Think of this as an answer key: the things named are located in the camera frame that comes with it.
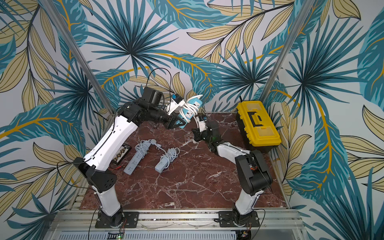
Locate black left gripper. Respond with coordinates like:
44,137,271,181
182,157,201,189
149,106,187,129

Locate cream power strip cord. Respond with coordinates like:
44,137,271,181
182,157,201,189
181,94,205,128

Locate teal power strip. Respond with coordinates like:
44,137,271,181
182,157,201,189
179,95,203,129

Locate short grey power strip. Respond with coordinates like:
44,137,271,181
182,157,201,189
155,152,174,173

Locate short strip grey cord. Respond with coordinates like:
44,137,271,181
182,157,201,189
160,146,181,167

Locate grey power strip cord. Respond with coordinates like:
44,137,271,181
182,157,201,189
134,138,167,155

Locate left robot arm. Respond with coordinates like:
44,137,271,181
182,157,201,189
73,87,186,219

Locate yellow black toolbox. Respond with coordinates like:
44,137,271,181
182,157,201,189
236,101,282,154

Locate black balance charging board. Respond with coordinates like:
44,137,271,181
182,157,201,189
111,144,132,166

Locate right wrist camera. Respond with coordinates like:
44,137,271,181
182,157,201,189
195,114,207,132

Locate aluminium frame post right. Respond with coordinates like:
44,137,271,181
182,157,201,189
259,0,315,103

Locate aluminium frame post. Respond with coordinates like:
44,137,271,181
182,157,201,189
40,0,114,114
259,0,315,103

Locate aluminium frame post left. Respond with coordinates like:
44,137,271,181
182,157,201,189
40,0,114,114

